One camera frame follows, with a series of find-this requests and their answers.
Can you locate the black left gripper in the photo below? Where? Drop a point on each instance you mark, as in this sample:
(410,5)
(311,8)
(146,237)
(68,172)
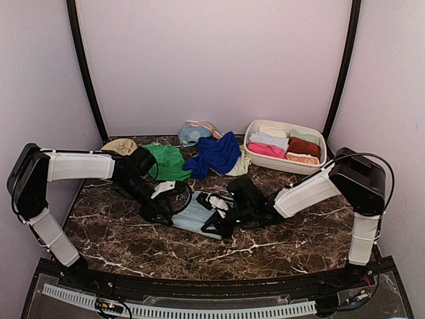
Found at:
(149,212)

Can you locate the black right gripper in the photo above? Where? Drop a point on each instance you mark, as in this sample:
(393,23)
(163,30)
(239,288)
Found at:
(224,232)

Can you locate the light blue towel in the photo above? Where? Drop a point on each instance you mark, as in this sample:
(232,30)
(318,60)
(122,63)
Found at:
(193,217)

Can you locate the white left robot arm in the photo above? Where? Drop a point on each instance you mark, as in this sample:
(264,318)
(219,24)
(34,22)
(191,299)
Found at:
(37,167)

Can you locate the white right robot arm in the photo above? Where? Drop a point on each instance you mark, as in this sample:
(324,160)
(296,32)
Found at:
(359,177)

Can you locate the cream yellow cloth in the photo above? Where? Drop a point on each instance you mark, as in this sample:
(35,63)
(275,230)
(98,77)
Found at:
(242,164)

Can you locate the pale blue patterned cloth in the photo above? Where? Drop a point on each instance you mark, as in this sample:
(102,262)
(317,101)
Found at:
(192,131)

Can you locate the royal blue towel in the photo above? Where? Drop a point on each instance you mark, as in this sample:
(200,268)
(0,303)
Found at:
(221,155)

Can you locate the pink rolled towel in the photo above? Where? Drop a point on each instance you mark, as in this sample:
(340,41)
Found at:
(266,150)

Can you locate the white plastic basket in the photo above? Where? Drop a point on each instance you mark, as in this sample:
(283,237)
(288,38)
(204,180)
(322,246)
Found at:
(284,164)

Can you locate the white lavender rolled towel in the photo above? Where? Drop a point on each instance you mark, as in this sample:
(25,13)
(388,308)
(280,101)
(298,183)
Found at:
(263,138)

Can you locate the orange patterned rolled towel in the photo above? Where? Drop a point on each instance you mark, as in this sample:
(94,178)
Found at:
(303,158)

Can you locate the brown rolled towel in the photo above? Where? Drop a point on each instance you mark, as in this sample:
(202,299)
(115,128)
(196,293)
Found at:
(300,146)

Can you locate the cream rolled towel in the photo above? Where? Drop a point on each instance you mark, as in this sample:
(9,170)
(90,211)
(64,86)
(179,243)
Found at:
(272,131)

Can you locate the pale green rolled towel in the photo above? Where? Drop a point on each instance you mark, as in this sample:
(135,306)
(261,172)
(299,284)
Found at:
(306,137)

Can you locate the small green circuit board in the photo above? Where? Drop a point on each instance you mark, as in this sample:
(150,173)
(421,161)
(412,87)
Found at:
(108,306)

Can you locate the black front rail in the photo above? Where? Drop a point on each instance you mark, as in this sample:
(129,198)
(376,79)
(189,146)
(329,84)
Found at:
(317,285)

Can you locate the white slotted cable duct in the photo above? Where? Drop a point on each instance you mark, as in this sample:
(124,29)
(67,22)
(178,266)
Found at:
(159,307)

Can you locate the black corner frame post left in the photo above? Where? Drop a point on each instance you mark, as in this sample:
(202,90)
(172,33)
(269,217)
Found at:
(84,68)

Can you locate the black corner frame post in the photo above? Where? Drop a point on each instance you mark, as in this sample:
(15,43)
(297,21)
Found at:
(84,68)
(344,67)

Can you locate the black corner frame post right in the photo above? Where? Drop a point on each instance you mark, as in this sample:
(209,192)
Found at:
(344,67)

